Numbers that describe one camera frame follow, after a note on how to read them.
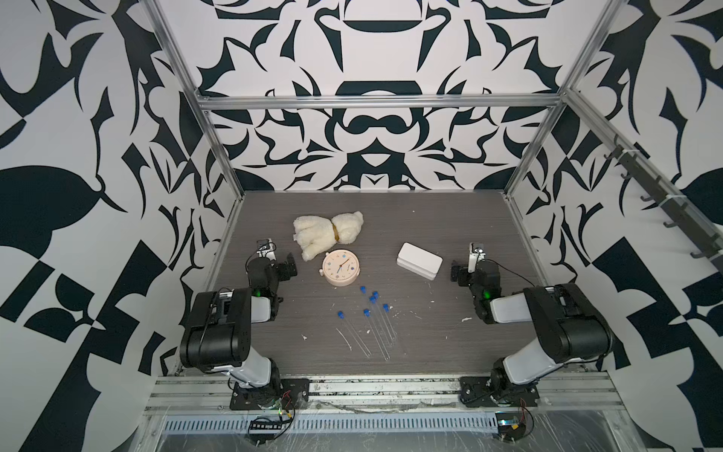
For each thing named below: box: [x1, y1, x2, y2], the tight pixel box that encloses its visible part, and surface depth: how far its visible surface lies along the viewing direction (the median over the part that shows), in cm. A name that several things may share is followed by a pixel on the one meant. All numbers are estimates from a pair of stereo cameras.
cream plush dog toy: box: [292, 210, 365, 262], surface depth 99 cm
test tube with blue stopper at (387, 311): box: [382, 303, 397, 343], surface depth 89 cm
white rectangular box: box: [395, 242, 444, 281], surface depth 98 cm
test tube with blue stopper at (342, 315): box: [337, 309, 372, 358], surface depth 86 cm
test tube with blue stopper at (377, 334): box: [362, 308, 391, 362], surface depth 85 cm
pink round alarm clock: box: [319, 248, 361, 288], surface depth 98 cm
